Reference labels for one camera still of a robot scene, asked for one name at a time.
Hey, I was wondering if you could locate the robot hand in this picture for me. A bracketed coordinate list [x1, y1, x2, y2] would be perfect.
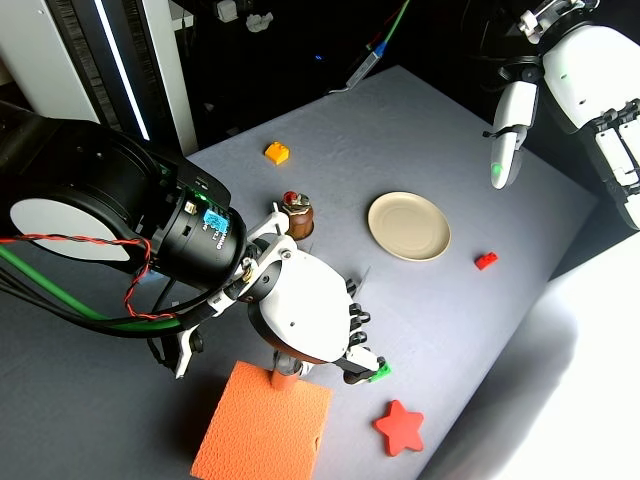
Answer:
[247, 247, 394, 391]
[482, 22, 640, 231]

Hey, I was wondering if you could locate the toy chocolate cake with raspberry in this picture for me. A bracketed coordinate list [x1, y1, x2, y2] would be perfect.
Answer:
[281, 190, 315, 241]

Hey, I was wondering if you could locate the beige round plate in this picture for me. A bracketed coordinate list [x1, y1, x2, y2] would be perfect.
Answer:
[367, 191, 452, 262]

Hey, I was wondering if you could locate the grey table cloth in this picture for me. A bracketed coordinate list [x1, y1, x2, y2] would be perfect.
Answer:
[0, 64, 600, 480]

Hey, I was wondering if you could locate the orange foam block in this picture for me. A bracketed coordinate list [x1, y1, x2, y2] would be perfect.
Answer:
[190, 360, 335, 480]

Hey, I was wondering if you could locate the yellow toy brick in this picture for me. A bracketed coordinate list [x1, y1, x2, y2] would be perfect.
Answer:
[264, 141, 291, 166]

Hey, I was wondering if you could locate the red star block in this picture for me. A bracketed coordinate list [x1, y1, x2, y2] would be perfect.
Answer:
[372, 399, 426, 457]

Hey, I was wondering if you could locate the white crumpled object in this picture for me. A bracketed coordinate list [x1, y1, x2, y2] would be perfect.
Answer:
[245, 12, 275, 34]

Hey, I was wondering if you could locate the green cable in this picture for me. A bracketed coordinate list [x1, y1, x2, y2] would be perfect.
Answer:
[367, 0, 411, 51]

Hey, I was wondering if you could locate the grey cable adapter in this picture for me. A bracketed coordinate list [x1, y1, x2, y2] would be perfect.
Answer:
[327, 42, 389, 96]

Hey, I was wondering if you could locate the white and black cabinet frame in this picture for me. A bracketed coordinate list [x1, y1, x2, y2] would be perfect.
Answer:
[0, 0, 199, 156]

